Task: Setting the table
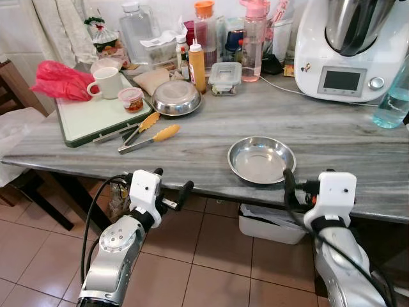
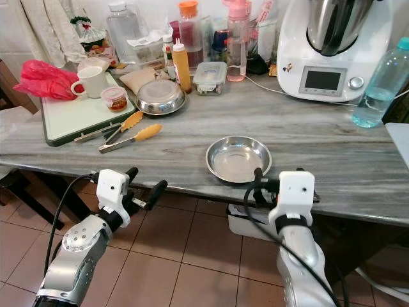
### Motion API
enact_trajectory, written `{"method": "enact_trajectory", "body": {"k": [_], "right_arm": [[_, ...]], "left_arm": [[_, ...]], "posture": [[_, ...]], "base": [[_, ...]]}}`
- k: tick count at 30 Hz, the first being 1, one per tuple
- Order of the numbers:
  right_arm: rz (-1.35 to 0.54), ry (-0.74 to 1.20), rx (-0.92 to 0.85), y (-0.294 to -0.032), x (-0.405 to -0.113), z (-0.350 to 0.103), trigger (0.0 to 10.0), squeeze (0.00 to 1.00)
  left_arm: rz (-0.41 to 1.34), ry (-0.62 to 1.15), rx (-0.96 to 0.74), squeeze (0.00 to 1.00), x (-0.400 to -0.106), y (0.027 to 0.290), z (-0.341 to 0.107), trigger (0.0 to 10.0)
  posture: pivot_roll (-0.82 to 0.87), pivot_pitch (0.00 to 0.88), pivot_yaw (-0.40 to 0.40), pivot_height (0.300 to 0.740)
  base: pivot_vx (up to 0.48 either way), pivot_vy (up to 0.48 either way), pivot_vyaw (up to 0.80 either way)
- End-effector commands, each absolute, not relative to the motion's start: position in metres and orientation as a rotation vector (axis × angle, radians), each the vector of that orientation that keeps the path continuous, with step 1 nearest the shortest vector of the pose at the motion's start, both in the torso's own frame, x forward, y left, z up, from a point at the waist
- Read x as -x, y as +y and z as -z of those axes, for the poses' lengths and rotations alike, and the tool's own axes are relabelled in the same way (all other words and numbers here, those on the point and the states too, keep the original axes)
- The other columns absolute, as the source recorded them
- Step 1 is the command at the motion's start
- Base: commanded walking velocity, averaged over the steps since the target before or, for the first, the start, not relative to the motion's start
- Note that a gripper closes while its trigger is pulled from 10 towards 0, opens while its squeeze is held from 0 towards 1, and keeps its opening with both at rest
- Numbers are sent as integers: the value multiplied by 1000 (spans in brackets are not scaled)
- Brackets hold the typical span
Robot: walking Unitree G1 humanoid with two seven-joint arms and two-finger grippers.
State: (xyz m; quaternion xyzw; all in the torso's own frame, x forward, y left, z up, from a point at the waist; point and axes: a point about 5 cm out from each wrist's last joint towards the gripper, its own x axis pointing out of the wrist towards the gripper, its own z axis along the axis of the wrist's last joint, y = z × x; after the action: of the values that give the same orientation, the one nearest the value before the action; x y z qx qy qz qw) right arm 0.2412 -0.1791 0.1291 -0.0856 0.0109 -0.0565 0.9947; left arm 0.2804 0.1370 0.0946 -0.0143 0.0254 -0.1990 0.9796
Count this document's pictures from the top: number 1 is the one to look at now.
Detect steel tongs with yellow tips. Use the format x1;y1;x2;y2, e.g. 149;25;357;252
118;124;181;155
95;112;161;145

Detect shallow steel plate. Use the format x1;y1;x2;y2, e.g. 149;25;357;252
228;136;297;186

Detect white plastic bin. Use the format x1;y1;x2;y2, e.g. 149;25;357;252
238;203;309;245

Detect small clear food cup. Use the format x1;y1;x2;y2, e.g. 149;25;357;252
118;87;145;114

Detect upturned steel bowl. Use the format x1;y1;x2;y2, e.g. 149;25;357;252
151;80;203;117

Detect white green-edged cutting board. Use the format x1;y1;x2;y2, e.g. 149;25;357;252
54;72;155;148

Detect beige paper packet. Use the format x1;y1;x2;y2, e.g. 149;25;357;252
131;67;171;97

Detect clear blue water bottle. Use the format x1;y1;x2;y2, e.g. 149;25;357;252
373;59;409;129

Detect white ceramic mug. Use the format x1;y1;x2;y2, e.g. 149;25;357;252
87;67;125;100

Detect yellow squeeze sauce bottle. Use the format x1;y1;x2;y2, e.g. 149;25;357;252
188;40;207;95

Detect small white-capped sauce bottle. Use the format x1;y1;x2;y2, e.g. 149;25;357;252
176;35;190;81

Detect clear lidded food container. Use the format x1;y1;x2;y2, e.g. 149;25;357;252
208;61;243;97

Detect clear tub with paper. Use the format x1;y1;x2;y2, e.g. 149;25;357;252
142;29;181;68

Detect white kitchen cooking machine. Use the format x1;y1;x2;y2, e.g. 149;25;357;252
294;0;409;104

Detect small black device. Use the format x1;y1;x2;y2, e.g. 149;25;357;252
261;54;285;75

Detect red plastic bag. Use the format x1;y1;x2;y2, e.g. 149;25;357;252
31;61;96;103

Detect pink drinking bottle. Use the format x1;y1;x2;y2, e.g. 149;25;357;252
240;0;270;83

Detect large clear plastic jug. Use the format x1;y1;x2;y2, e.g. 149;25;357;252
120;1;160;65

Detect white cloth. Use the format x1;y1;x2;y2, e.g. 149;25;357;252
0;107;47;187

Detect orange-capped clear bottle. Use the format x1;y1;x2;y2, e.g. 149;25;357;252
194;0;218;70

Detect dark wooden chair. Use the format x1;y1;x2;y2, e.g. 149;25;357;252
0;59;49;117

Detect hanging beige towel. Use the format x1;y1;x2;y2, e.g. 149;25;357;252
29;0;100;65

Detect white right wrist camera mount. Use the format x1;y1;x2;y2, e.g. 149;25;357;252
304;171;357;232

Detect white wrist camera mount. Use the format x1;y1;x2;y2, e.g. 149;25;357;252
130;169;163;213
304;171;357;232

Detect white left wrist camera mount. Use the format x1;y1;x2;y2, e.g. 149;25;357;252
130;169;163;213

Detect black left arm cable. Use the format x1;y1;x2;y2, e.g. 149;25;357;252
81;174;133;285

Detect white power cable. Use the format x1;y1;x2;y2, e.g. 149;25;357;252
259;74;378;106

